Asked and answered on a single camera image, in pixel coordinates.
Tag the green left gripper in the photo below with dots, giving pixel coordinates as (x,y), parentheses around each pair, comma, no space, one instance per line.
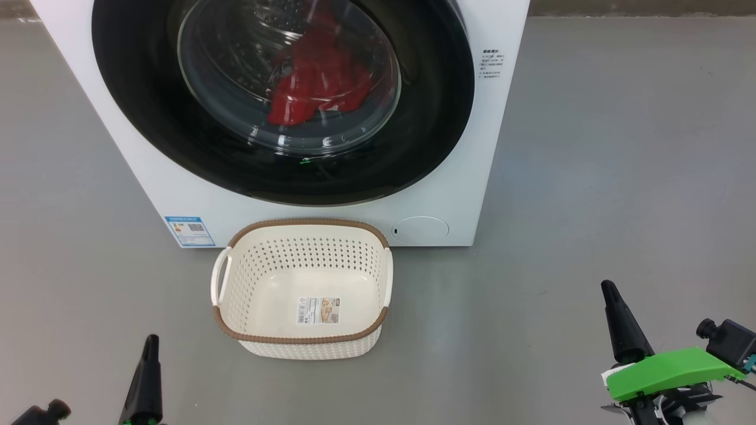
(150,422)

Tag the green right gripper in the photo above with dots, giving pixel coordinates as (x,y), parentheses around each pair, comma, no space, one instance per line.
(667,372)

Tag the black round washer door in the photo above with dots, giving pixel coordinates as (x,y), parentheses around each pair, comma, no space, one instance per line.
(142,106)

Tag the plain red shorts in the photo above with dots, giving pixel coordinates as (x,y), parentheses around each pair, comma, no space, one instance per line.
(307,88)

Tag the basket product label sticker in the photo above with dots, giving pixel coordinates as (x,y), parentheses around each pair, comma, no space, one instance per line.
(318,310)

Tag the cream basket brown rim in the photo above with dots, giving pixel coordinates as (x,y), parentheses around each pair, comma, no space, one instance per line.
(307,260)

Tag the white front-load washing machine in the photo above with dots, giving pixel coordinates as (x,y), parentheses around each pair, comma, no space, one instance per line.
(460,177)

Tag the blue energy label sticker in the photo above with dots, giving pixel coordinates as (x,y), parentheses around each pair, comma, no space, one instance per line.
(190,231)

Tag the round white filter cover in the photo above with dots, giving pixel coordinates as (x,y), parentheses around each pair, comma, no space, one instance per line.
(420,229)

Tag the stainless steel washer drum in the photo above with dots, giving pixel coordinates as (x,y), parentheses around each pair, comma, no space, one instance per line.
(236,47)

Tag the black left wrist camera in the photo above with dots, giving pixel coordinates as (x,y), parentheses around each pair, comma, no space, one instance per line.
(41,416)

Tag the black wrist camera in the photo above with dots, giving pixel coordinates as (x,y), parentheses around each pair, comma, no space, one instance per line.
(41,416)
(732,342)

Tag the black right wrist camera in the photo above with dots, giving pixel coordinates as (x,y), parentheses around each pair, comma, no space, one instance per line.
(732,342)

